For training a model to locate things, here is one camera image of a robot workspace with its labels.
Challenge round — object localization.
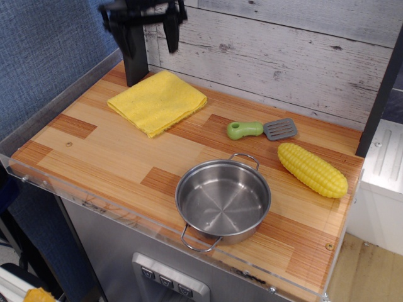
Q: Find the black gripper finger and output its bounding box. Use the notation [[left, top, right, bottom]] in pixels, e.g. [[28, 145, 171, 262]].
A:
[[110, 23, 133, 59], [163, 15, 180, 53]]

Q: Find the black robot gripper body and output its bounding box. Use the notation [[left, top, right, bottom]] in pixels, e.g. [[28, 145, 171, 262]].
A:
[[99, 1, 188, 31]]

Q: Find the yellow cloth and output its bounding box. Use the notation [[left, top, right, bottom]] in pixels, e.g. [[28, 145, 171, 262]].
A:
[[107, 70, 207, 138]]

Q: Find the green grey toy spatula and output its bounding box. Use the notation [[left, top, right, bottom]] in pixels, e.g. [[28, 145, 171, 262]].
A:
[[227, 118, 298, 142]]

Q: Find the stainless steel pot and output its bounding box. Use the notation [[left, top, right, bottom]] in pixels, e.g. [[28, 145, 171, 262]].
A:
[[175, 154, 271, 253]]

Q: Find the yellow plastic toy corn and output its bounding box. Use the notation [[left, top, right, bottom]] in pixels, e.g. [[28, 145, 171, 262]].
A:
[[277, 143, 348, 198]]

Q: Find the silver button control panel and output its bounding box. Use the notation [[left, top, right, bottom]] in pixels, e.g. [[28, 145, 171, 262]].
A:
[[132, 252, 210, 301]]

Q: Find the white metal side unit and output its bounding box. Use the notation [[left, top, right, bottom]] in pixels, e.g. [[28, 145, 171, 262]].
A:
[[346, 120, 402, 255]]

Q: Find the yellow black object bottom left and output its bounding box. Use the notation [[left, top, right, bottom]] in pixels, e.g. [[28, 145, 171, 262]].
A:
[[0, 288, 60, 302]]

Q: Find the clear acrylic table guard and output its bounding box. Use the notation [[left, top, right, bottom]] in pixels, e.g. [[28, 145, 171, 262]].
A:
[[5, 54, 363, 301]]

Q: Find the black right frame post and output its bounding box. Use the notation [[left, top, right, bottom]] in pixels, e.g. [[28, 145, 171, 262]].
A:
[[355, 0, 403, 157]]

